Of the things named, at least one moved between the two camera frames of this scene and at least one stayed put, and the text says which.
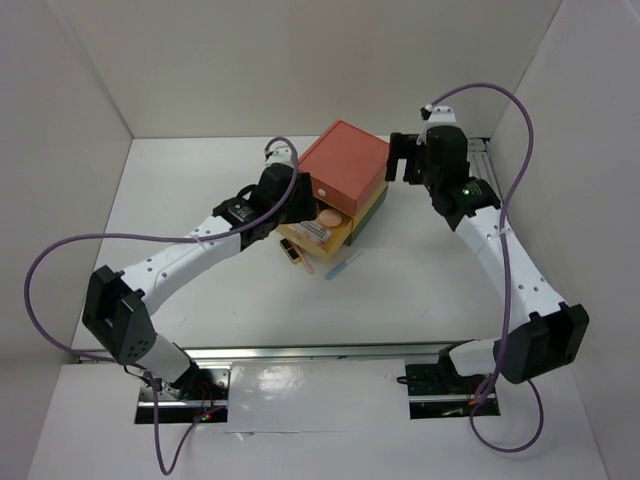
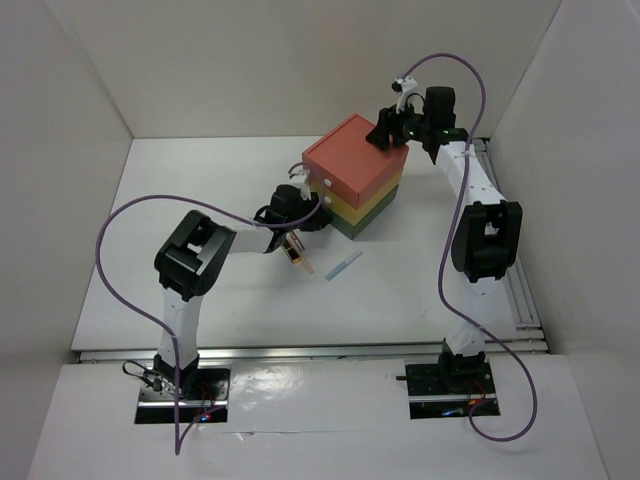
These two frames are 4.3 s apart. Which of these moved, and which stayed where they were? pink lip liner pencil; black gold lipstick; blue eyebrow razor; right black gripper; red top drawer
Moved: right black gripper
Stayed: blue eyebrow razor; black gold lipstick; pink lip liner pencil; red top drawer
